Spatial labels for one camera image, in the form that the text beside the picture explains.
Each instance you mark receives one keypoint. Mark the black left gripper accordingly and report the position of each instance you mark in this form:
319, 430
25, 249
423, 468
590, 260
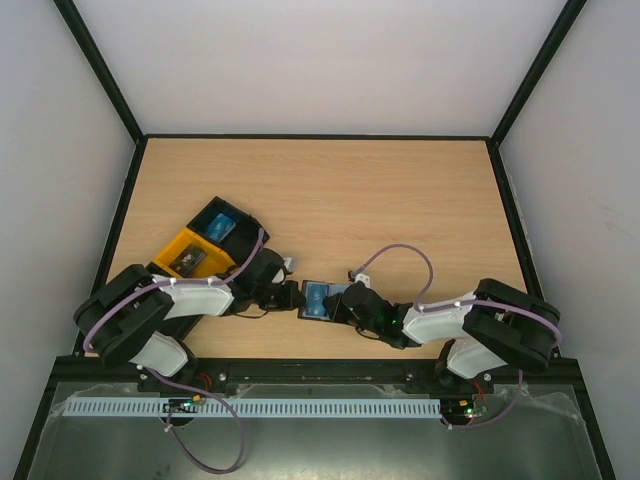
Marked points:
289, 304

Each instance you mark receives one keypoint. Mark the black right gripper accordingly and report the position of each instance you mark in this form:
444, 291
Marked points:
334, 307

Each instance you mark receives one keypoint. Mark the black leather card holder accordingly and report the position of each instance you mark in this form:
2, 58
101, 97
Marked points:
334, 288

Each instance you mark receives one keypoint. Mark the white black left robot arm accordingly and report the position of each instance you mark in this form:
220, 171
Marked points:
123, 322

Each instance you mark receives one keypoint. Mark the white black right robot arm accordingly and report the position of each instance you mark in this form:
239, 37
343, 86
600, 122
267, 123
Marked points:
493, 326

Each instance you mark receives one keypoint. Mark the blue credit card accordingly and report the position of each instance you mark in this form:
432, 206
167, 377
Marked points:
220, 227

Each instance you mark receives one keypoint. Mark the black credit card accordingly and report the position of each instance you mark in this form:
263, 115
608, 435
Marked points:
187, 260

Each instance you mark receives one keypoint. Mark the yellow middle sorting bin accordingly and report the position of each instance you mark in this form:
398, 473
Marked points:
217, 261

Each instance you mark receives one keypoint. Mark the black far sorting bin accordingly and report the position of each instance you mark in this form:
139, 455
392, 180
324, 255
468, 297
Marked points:
242, 239

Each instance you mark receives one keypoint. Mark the black sorting bin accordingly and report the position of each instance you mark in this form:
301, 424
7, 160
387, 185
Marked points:
179, 327
242, 239

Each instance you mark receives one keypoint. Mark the black near sorting bin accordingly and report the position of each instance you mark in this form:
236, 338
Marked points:
179, 327

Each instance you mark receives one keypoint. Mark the left controller circuit board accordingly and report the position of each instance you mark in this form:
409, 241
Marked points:
191, 405

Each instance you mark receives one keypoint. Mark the controller circuit board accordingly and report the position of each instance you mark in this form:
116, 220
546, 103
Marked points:
191, 405
468, 407

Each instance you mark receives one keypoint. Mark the right controller circuit board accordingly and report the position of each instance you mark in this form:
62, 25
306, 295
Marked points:
468, 407

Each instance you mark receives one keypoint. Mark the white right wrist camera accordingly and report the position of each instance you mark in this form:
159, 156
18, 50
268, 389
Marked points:
359, 277

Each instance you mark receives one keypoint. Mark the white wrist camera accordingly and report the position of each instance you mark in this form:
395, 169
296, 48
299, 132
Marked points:
287, 268
359, 277

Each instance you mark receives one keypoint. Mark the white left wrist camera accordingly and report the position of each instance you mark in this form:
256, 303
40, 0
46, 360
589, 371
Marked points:
287, 268

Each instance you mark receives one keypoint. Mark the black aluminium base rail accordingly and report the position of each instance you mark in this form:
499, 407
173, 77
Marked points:
225, 375

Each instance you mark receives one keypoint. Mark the light blue slotted cable duct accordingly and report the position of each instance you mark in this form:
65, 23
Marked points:
141, 407

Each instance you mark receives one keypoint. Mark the black cage frame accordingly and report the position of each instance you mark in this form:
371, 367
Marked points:
561, 27

